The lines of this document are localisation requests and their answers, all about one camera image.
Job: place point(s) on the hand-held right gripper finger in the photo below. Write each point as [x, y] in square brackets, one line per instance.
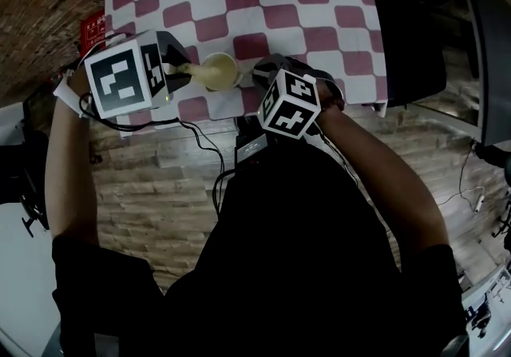
[267, 67]

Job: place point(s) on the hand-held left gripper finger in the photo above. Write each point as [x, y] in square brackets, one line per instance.
[177, 83]
[173, 52]

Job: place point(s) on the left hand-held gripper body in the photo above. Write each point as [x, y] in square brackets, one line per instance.
[120, 80]

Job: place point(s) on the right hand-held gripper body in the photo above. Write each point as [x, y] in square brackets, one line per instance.
[291, 104]

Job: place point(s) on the yellow sponge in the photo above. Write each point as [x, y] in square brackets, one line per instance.
[203, 72]

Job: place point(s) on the person's left forearm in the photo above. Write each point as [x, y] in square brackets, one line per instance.
[68, 171]

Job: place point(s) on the person's right forearm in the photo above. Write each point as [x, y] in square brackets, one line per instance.
[387, 175]

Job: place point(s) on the red fire extinguisher box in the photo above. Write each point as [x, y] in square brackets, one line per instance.
[92, 34]

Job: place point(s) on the black chest-mounted device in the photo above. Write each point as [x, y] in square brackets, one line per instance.
[251, 147]

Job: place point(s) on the pink white checkered tablecloth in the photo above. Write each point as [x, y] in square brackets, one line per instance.
[279, 8]

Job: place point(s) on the black chair with bags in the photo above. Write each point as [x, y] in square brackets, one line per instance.
[24, 167]

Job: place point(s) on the black high-back office chair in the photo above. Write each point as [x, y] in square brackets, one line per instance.
[407, 28]

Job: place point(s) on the person's black shirt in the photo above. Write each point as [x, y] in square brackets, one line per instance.
[279, 259]

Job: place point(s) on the white power strip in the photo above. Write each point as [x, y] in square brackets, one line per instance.
[479, 203]

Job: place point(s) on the dark desk with white frame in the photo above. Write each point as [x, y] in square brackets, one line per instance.
[493, 68]

